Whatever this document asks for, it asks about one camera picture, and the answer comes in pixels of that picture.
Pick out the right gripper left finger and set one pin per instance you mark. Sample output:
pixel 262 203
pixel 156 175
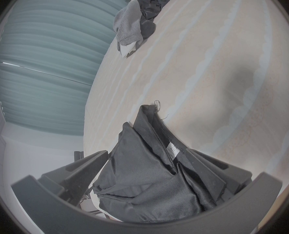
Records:
pixel 78 177

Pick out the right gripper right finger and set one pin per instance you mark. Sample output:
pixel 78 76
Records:
pixel 220 172

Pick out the black T-shirt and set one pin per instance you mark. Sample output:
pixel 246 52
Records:
pixel 147 184

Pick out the bed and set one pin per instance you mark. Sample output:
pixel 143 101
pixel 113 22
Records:
pixel 208 69

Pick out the pile of clothes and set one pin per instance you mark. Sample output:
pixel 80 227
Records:
pixel 134 21

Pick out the blue-green curtain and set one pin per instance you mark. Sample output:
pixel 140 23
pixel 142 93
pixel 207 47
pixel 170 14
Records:
pixel 37 101
pixel 61 33

